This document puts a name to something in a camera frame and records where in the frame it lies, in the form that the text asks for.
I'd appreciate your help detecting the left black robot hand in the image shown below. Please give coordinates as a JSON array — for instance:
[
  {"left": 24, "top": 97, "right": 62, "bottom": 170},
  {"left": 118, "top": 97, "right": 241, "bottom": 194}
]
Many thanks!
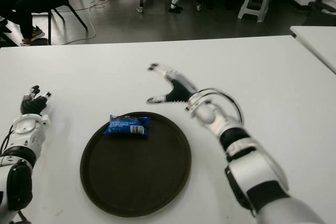
[{"left": 20, "top": 85, "right": 53, "bottom": 116}]

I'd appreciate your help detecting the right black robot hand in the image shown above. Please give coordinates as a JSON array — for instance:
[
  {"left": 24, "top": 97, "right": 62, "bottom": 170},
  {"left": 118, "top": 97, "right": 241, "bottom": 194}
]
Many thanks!
[{"left": 146, "top": 63, "right": 199, "bottom": 105}]

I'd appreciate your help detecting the blue Oreo cookie pack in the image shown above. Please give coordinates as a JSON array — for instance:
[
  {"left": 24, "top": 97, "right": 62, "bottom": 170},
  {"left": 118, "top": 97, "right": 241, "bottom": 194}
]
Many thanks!
[{"left": 102, "top": 114, "right": 152, "bottom": 137}]

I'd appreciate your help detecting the black chair with armrest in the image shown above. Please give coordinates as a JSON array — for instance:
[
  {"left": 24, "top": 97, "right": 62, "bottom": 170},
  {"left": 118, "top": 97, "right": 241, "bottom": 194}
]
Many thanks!
[{"left": 0, "top": 18, "right": 13, "bottom": 48}]

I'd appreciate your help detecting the round dark brown tray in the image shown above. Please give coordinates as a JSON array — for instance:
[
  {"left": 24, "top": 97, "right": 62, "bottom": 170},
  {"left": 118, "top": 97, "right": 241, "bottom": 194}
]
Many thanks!
[{"left": 79, "top": 111, "right": 192, "bottom": 218}]

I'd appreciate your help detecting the person in black trousers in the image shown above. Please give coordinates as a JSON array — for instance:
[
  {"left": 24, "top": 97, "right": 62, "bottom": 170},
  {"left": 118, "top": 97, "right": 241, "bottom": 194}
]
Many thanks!
[{"left": 0, "top": 0, "right": 62, "bottom": 48}]

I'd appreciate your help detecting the white side table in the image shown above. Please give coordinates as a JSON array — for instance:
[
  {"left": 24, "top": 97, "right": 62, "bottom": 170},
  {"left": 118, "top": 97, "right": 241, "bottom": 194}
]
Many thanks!
[{"left": 289, "top": 26, "right": 336, "bottom": 75}]

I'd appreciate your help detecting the black armchair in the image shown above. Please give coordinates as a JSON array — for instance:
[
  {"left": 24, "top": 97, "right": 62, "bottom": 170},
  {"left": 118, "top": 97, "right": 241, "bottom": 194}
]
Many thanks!
[{"left": 301, "top": 0, "right": 336, "bottom": 27}]

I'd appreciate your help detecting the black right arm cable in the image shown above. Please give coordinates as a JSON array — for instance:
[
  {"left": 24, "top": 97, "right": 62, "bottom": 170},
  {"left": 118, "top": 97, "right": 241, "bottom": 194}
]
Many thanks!
[{"left": 195, "top": 88, "right": 245, "bottom": 127}]

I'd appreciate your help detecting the white floor cable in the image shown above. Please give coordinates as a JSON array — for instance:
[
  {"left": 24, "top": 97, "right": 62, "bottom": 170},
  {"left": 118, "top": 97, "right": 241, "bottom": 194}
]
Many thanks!
[{"left": 62, "top": 0, "right": 132, "bottom": 45}]

